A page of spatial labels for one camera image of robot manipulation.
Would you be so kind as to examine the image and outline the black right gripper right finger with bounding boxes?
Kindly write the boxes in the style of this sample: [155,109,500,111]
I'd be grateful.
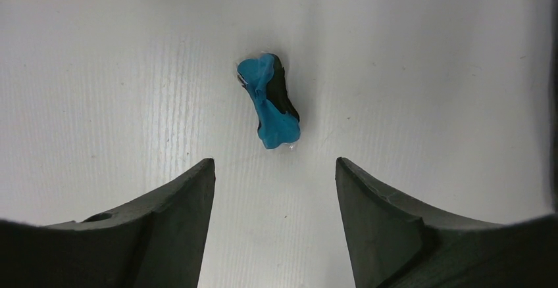
[335,157,557,287]

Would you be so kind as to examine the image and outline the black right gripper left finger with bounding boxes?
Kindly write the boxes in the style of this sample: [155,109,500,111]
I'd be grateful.
[1,158,216,287]

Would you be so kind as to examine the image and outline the blue eraser cloth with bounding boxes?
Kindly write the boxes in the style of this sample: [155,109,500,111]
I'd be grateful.
[237,53,301,149]

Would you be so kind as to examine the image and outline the black floral plush blanket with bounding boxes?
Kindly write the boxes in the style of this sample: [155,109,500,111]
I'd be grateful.
[549,0,557,212]

